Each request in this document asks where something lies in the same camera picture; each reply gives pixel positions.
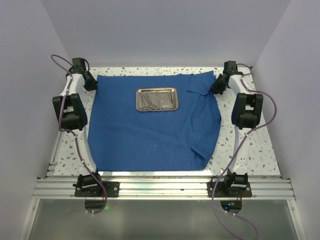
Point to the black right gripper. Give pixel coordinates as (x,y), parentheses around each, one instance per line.
(214,88)

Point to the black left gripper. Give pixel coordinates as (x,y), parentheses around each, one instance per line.
(93,85)

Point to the blue surgical drape cloth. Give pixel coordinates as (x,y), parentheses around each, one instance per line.
(123,139)

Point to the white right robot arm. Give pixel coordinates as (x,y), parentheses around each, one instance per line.
(245,117)

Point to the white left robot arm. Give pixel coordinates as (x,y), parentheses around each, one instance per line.
(72,117)

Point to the steel surgical scissors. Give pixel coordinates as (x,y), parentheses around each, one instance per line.
(146,102)

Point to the steel instrument tray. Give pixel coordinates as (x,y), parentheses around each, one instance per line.
(168,97)

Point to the aluminium left side rail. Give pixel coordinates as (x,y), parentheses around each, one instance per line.
(64,161)

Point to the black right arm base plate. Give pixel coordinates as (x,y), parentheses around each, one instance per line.
(223,191)

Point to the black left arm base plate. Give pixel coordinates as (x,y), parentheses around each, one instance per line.
(112,189)

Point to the aluminium front rail frame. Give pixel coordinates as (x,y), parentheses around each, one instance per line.
(164,188)

